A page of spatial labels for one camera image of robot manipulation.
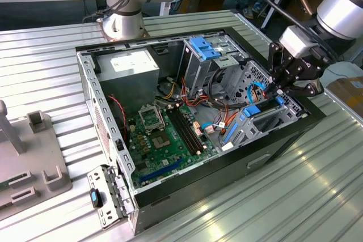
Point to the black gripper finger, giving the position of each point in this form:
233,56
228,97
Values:
273,60
303,90

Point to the hard disk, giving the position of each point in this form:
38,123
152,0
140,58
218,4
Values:
252,111

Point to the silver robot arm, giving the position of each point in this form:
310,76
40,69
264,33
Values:
340,6

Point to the white plastic panel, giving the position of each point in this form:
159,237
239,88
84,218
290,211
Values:
346,72

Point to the cardboard box with label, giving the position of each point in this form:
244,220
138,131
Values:
348,97

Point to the seated person legs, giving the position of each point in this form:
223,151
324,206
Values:
249,12

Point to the blue plastic drive latch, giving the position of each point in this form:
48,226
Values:
202,49

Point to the grey metal drive cage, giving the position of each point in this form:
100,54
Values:
198,74

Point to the black RAM slot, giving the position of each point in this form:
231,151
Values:
190,128
183,131

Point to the black PC case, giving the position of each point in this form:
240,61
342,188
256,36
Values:
227,176

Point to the CPU socket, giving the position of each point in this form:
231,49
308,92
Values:
161,141

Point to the green motherboard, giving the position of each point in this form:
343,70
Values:
170,159

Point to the grey power supply box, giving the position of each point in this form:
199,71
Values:
127,83

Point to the blue expansion slot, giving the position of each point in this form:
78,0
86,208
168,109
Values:
161,170

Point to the black latch blue button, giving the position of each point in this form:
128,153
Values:
96,198

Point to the grey parts rack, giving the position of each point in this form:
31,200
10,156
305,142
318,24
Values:
34,151

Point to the green RAM stick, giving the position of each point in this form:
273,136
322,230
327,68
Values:
3,187

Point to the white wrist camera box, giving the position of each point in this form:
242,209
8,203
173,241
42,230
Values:
295,40

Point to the silver card retainer bracket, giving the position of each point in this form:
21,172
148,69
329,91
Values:
113,196

